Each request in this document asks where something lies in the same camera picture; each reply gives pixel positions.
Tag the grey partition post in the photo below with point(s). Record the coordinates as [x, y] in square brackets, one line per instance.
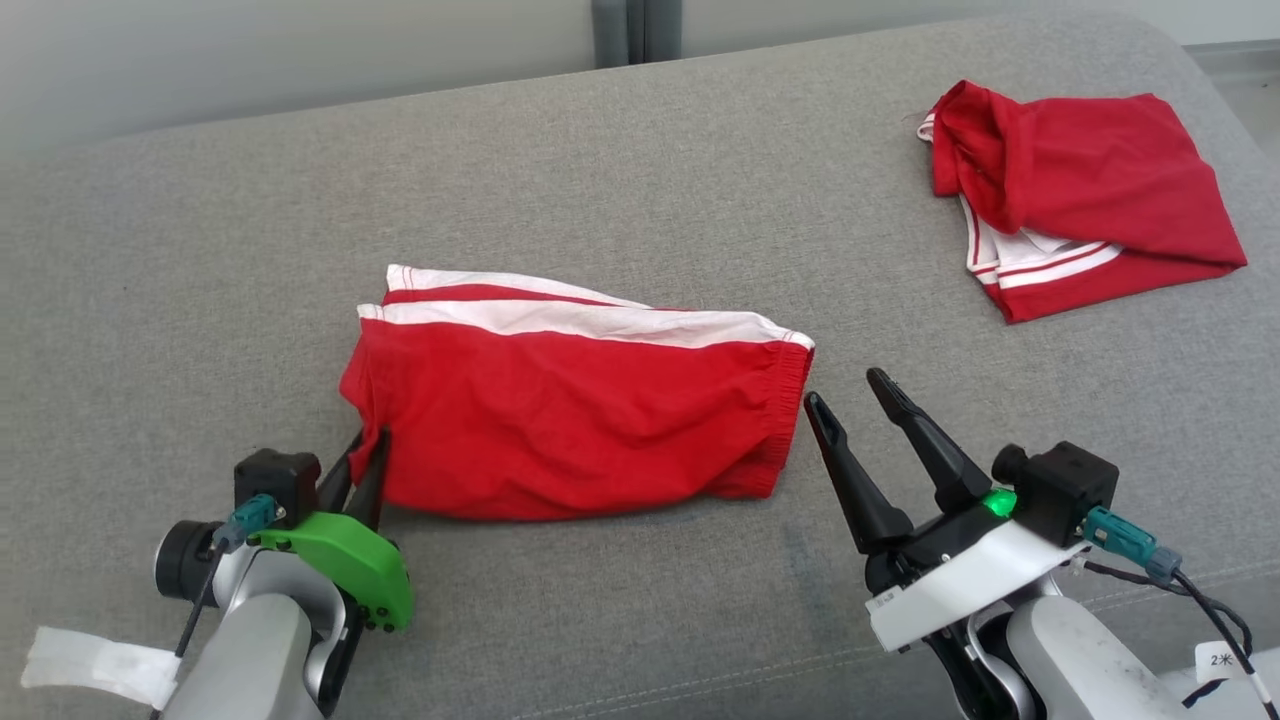
[635, 30]

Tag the red basketball jersey number 23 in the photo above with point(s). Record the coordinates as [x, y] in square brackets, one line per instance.
[1100, 170]

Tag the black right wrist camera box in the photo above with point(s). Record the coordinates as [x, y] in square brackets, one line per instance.
[1065, 490]

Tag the red shorts with white stripe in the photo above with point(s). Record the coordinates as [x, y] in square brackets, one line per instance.
[560, 420]

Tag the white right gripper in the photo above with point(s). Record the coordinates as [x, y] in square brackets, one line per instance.
[960, 585]

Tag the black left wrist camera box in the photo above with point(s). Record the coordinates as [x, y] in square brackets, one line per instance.
[275, 480]

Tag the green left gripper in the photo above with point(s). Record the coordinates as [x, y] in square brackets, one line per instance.
[360, 565]

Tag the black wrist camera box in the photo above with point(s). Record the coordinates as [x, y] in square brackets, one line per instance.
[275, 480]
[1065, 490]

